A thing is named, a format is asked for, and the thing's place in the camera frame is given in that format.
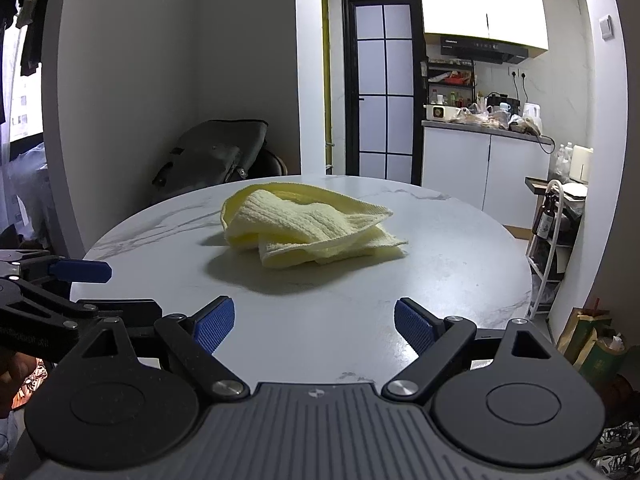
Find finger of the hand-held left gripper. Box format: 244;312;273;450
72;298;165;323
0;249;112;286

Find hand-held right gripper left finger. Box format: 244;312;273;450
57;296;251;404

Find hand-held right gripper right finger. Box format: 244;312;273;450
382;297;569;404

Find yellow towel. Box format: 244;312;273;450
221;181;410;270

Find orange patterned cloth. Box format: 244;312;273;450
10;355;51;411

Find white curtain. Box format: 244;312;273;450
0;142;53;241

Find white trolley rack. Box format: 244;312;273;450
525;177;596;321

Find white base cabinet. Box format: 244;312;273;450
421;121;553;231

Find dark glass bottle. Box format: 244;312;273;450
532;192;558;238

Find black chair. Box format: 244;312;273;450
249;148;289;182

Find grey backpack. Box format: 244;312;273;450
150;120;270;206

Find window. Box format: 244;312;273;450
0;20;46;146

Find green paper bag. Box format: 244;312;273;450
557;305;628;376

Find white rice cooker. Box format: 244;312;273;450
424;104;462;122

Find pile of food bags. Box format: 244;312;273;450
450;105;543;134

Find clear plastic bottle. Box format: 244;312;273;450
552;144;573;181

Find grey patterned sneaker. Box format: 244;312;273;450
592;420;640;478

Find cream countertop appliance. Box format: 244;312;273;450
570;145;595;183

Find hanging dark clothes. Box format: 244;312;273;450
0;0;56;77

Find black kitchen shelf rack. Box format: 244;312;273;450
426;59;477;108

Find black framed glass door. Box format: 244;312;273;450
341;0;426;186

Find yellow pipe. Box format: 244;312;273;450
320;0;333;173

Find black range hood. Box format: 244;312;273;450
440;34;530;65

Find white wall cabinet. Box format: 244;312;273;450
416;0;550;52

